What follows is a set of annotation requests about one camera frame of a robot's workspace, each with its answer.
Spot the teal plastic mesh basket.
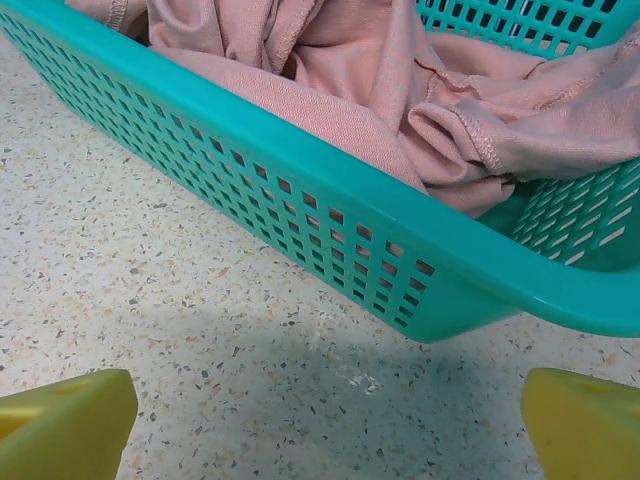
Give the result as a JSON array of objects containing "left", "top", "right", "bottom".
[{"left": 0, "top": 0, "right": 640, "bottom": 344}]

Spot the pink t-shirt with pixel print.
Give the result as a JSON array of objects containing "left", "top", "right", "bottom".
[{"left": 64, "top": 0, "right": 640, "bottom": 221}]

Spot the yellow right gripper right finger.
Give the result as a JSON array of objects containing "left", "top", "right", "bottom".
[{"left": 521, "top": 368, "right": 640, "bottom": 480}]

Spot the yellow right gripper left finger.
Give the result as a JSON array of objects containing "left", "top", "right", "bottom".
[{"left": 0, "top": 369, "right": 139, "bottom": 480}]

